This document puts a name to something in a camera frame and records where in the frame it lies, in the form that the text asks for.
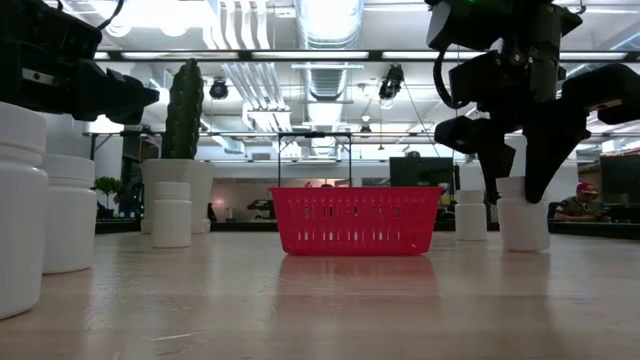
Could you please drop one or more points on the silver ventilation duct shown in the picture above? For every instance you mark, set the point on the silver ventilation duct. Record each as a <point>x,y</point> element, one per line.
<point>327,25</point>

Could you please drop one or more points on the white pill bottle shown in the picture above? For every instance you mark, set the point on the white pill bottle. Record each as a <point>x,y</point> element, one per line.
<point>522,227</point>
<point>20,225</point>
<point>171,220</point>
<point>471,220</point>
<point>70,220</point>

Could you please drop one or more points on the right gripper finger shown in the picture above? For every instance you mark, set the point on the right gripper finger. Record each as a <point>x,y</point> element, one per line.
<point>497,155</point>
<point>547,150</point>

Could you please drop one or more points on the black background robot arm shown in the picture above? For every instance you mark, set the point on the black background robot arm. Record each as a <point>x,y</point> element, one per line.
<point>260,205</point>

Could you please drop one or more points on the black aluminium table frame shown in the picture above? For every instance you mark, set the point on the black aluminium table frame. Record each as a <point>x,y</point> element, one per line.
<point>240,226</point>

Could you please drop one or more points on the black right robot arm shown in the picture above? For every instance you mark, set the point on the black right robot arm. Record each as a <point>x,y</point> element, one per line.
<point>515,22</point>

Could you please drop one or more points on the person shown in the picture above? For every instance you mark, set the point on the person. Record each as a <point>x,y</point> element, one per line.
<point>580,207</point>

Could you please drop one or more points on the red plastic basket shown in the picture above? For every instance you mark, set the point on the red plastic basket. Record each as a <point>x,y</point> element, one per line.
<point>355,193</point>

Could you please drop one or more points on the black spotlight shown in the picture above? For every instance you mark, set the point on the black spotlight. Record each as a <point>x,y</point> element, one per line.
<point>218,90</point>
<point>391,82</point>

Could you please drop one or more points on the green cactus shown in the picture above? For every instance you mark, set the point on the green cactus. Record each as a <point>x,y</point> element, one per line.
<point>182,110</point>

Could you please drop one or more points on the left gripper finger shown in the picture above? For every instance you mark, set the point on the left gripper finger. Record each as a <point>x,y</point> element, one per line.
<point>120,116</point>
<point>115,92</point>

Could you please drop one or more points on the white planter pot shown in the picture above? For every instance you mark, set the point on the white planter pot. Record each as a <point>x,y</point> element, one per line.
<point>177,172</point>

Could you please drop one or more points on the black overhead light bar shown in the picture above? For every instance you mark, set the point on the black overhead light bar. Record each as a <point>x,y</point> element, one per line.
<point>245,55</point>

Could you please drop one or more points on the small green potted plant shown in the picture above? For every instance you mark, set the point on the small green potted plant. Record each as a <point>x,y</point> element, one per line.
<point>107,185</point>

